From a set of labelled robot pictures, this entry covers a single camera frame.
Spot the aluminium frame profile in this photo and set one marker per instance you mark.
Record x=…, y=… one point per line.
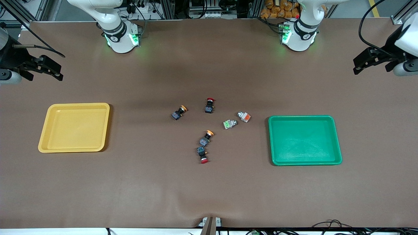
x=405, y=13
x=19, y=9

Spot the silver button with green block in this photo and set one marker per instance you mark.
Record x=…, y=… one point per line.
x=228, y=124

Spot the green plastic tray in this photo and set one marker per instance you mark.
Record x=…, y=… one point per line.
x=303, y=140

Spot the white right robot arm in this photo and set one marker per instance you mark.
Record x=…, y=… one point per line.
x=119, y=39

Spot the white power strip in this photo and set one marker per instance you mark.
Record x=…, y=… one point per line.
x=209, y=14

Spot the brown table mat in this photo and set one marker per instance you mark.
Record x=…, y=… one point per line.
x=163, y=182

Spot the metal table clamp bracket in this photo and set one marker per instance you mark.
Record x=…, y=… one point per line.
x=210, y=225

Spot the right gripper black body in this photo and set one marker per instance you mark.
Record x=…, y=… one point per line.
x=13, y=56

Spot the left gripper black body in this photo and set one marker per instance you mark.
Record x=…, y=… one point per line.
x=389, y=49

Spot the yellow push button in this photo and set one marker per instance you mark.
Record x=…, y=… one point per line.
x=204, y=141
x=179, y=113

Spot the orange lumpy objects pile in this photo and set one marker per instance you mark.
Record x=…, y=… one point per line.
x=281, y=9

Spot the red push button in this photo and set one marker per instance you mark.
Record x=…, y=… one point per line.
x=201, y=151
x=209, y=107

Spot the strip with black plugs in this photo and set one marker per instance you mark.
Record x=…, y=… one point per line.
x=140, y=5

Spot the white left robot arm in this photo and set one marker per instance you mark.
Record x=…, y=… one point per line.
x=300, y=39

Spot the silver button with orange block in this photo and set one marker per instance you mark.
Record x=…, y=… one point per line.
x=245, y=117

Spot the yellow plastic tray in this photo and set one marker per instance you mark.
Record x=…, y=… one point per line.
x=75, y=129

